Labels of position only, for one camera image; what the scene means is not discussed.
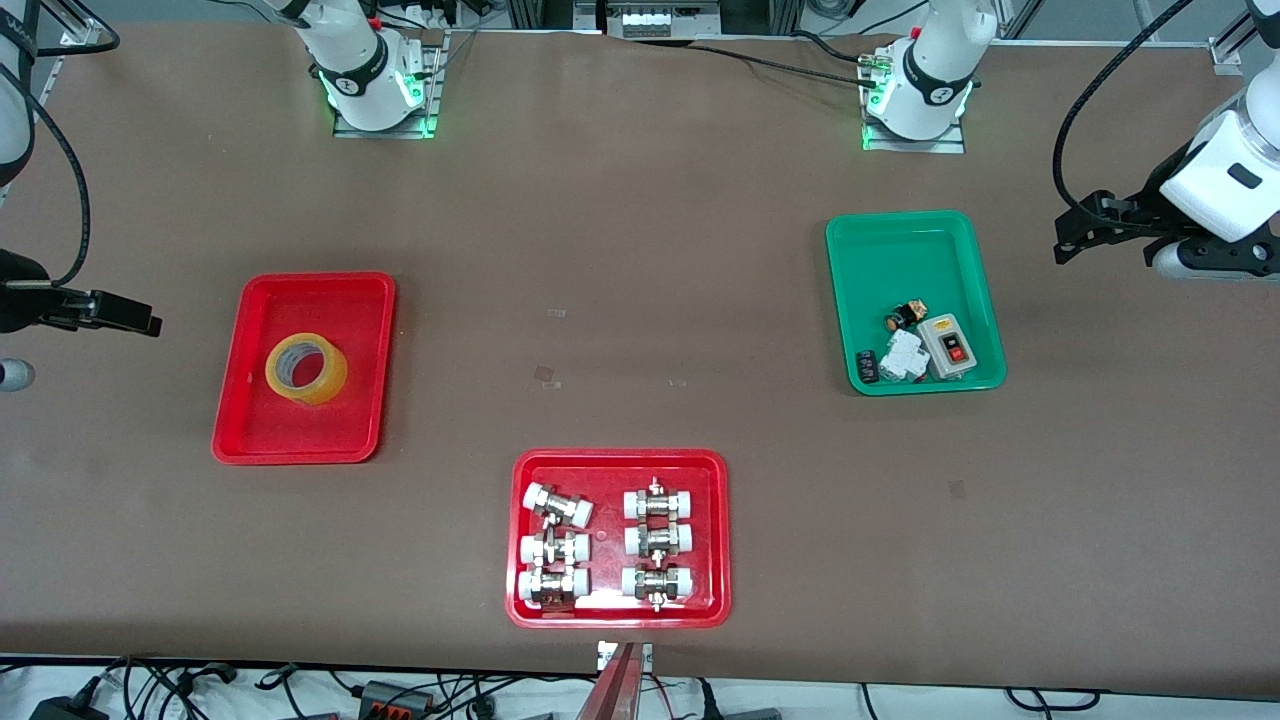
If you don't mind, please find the short black table cable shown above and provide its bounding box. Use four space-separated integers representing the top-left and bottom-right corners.
792 30 883 65

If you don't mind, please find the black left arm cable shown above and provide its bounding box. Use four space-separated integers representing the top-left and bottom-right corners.
1054 0 1197 227

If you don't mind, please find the wide red plastic tray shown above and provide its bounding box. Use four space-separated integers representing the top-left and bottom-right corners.
505 448 732 630

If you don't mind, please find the small metal bracket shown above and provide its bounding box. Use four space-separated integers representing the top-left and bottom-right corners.
597 640 653 673

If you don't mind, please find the green plastic tray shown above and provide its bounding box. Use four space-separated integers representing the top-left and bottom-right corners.
825 210 1007 397

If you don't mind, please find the long black table cable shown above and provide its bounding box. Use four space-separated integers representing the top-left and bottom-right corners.
640 38 873 87

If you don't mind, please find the red metal bar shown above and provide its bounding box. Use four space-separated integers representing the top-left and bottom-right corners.
575 642 646 720

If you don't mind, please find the black power adapter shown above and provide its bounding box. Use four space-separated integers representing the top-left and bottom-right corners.
30 695 111 720

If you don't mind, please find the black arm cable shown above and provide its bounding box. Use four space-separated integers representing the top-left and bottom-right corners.
0 0 123 293
1054 0 1197 227

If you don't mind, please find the yellow packing tape roll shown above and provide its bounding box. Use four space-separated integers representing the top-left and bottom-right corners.
264 333 349 406

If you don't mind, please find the grey push-button switch box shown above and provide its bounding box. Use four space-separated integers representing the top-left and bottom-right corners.
918 315 976 381

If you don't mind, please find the white power strip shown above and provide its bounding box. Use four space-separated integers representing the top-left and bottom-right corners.
621 0 723 39

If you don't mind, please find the tilted metal white-capped pipe fitting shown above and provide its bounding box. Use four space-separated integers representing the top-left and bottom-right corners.
522 482 595 529

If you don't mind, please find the black looped floor cable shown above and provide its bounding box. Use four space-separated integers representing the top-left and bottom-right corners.
1004 686 1103 714

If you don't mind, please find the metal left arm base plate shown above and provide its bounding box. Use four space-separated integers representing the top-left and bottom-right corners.
862 95 967 154

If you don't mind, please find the small red plastic tray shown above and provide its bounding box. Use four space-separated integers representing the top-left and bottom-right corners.
211 272 397 467

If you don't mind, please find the white circuit breaker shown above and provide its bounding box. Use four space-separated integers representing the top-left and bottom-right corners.
878 330 931 384

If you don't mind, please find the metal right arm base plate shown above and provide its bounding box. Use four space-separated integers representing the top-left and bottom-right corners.
333 28 444 139

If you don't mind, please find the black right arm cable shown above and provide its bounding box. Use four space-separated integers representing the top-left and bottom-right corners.
0 0 123 293

